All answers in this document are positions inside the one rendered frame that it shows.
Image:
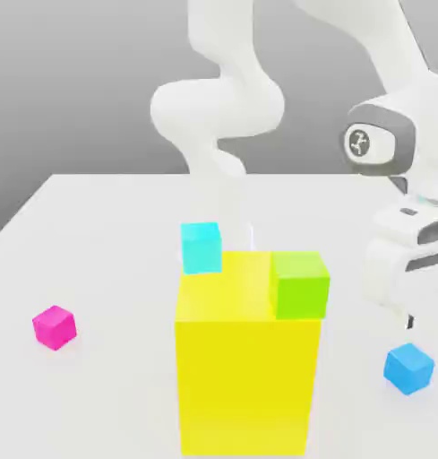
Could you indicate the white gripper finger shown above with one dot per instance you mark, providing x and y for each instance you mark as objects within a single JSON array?
[{"x": 409, "y": 321}]

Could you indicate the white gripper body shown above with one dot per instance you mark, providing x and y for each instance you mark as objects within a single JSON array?
[{"x": 385, "y": 272}]

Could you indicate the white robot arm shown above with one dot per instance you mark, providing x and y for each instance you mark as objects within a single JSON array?
[{"x": 225, "y": 104}]

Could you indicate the small blue cube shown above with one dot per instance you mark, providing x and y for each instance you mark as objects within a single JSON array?
[{"x": 408, "y": 369}]

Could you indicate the small green cube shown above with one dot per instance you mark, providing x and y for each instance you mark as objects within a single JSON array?
[{"x": 301, "y": 290}]

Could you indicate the small cyan cube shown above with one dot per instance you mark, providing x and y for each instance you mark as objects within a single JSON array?
[{"x": 200, "y": 251}]

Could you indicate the small magenta cube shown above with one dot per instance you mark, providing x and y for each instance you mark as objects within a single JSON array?
[{"x": 54, "y": 328}]

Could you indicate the large yellow box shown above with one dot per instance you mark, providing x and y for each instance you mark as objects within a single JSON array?
[{"x": 243, "y": 376}]

